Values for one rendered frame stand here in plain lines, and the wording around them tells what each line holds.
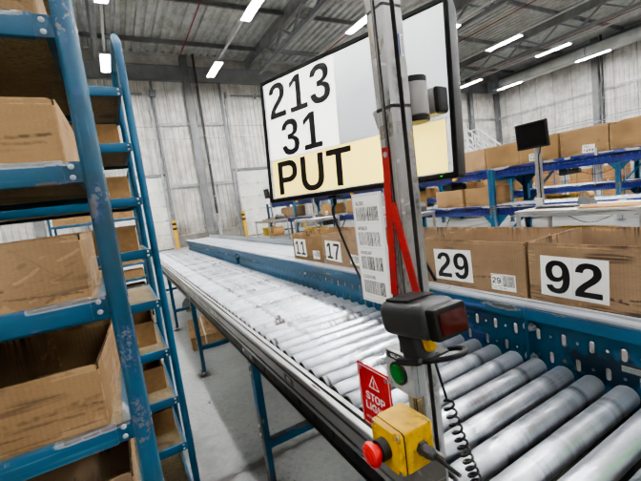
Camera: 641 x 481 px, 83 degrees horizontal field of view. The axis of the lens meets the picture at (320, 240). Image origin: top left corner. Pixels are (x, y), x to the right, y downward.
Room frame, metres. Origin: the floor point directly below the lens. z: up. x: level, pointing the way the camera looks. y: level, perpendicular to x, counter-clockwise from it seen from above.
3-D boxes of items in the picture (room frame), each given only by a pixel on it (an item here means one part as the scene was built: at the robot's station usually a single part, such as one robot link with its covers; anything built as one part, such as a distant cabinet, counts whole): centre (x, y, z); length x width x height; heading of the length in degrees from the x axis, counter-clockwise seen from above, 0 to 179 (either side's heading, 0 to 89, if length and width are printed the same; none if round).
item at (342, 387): (1.04, -0.20, 0.72); 0.52 x 0.05 x 0.05; 119
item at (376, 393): (0.63, -0.08, 0.85); 0.16 x 0.01 x 0.13; 29
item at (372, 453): (0.54, -0.05, 0.84); 0.04 x 0.04 x 0.04; 29
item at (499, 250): (1.25, -0.60, 0.96); 0.39 x 0.29 x 0.17; 28
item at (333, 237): (1.94, -0.23, 0.96); 0.39 x 0.29 x 0.17; 28
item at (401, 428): (0.52, -0.10, 0.84); 0.15 x 0.09 x 0.07; 29
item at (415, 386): (0.57, -0.11, 0.95); 0.07 x 0.03 x 0.07; 29
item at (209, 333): (3.70, 1.23, 0.06); 0.69 x 0.47 x 0.13; 22
